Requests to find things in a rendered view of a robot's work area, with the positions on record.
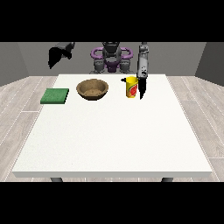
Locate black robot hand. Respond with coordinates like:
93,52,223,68
120,76,148,101
47,45,74,70

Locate yellow cup with melon print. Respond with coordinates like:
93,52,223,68
125,75,139,99

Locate green square pad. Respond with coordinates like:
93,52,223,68
39,87,70,105

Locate brown wooden bowl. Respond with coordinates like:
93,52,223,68
75,78,109,102

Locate grey robot trunk purple rings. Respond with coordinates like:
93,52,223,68
89,42,136,74

